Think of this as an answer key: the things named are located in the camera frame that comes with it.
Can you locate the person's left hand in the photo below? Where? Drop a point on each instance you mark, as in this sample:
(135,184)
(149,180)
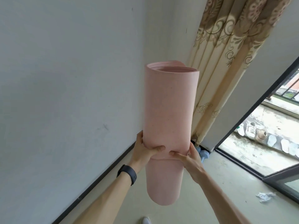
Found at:
(143,152)

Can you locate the person's right hand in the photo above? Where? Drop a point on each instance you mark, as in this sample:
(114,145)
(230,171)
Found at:
(192,164)

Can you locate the person's left thumb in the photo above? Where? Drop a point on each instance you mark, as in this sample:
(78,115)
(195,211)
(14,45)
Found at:
(157,149)

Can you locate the person's right thumb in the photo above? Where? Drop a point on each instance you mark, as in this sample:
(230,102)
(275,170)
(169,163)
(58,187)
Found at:
(178,155)

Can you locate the pink yoga mat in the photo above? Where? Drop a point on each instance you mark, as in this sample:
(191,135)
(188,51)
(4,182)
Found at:
(170,107)

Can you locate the person's left forearm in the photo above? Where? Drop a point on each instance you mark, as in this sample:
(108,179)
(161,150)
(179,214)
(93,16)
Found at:
(102,198)

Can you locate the person's right forearm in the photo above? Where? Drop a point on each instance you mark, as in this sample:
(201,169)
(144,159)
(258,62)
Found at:
(224,200)

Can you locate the light blue dumbbell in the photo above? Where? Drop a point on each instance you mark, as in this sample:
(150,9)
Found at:
(202,155)

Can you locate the black fitness wristband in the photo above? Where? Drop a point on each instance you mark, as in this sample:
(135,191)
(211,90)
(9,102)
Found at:
(127,174)

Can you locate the person's white shoe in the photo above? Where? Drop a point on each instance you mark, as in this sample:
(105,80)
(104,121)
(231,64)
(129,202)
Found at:
(146,220)

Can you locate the row of white shoes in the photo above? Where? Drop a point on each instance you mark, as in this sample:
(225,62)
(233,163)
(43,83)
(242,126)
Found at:
(268,137)

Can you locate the crumpled white paper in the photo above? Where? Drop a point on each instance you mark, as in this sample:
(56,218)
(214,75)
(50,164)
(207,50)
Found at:
(265,197)

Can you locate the beige floral patterned curtain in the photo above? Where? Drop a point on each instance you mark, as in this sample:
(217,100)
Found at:
(230,65)

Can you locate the black balcony railing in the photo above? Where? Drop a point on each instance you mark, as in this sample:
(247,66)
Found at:
(288,88)

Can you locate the dark sliding door frame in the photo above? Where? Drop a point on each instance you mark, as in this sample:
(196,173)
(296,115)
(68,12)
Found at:
(254,142)

